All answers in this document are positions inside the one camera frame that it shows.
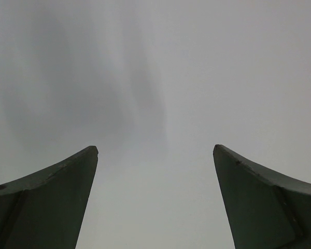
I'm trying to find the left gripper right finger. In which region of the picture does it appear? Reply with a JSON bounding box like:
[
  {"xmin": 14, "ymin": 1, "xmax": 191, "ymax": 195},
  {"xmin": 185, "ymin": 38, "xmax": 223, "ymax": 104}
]
[{"xmin": 213, "ymin": 144, "xmax": 311, "ymax": 249}]

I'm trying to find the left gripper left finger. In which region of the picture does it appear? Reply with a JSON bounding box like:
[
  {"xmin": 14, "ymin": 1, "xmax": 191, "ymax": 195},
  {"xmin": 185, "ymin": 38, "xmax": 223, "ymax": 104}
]
[{"xmin": 0, "ymin": 146, "xmax": 98, "ymax": 249}]

